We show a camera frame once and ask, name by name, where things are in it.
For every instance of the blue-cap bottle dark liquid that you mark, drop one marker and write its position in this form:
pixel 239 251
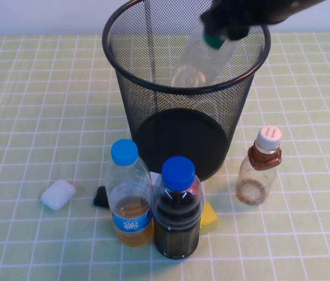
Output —
pixel 178 216

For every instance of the small black object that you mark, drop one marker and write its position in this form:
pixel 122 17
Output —
pixel 100 197

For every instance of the yellow sponge block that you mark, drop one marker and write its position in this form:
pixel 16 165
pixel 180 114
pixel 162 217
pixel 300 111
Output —
pixel 209 218

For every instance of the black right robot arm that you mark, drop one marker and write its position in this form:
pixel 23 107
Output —
pixel 302 8

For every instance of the white earbud case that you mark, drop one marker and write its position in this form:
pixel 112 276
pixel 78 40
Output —
pixel 57 194

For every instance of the green grid tablecloth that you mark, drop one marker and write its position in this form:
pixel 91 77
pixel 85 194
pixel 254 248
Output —
pixel 36 117

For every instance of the black mesh wastebasket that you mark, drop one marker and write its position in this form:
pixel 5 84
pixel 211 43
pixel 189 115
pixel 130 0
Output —
pixel 182 137

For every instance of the white-cap bottle brown label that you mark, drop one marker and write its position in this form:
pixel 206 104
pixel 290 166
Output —
pixel 257 175

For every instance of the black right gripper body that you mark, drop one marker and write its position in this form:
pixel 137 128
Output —
pixel 235 11

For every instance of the light-blue-cap bottle orange liquid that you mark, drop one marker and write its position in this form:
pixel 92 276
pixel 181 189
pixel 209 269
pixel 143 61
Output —
pixel 130 190

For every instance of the small white object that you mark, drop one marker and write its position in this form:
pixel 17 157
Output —
pixel 154 180

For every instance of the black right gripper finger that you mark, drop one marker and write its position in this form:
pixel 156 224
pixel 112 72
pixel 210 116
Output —
pixel 211 26
pixel 238 32

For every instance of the clear bottle green cap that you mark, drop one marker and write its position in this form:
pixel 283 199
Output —
pixel 203 63

